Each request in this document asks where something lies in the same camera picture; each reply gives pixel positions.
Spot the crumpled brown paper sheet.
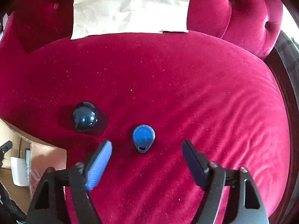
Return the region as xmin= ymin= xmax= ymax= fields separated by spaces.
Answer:
xmin=71 ymin=0 xmax=190 ymax=39

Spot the blue rfid key fob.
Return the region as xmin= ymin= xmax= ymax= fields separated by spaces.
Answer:
xmin=132 ymin=124 xmax=156 ymax=153

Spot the cardboard box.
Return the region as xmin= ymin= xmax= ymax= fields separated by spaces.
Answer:
xmin=1 ymin=119 xmax=67 ymax=213

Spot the grey plaid clothing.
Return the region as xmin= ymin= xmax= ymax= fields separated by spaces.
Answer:
xmin=1 ymin=183 xmax=26 ymax=223

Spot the large white charger plug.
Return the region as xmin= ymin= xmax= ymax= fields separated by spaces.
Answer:
xmin=10 ymin=157 xmax=29 ymax=187

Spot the dark wooden sofa frame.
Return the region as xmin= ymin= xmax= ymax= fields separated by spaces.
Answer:
xmin=264 ymin=31 xmax=298 ymax=223

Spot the red velvet sofa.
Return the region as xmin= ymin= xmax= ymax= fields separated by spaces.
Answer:
xmin=1 ymin=0 xmax=290 ymax=223

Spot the dark blue glossy ball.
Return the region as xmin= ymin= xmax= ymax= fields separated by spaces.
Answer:
xmin=72 ymin=101 xmax=98 ymax=132

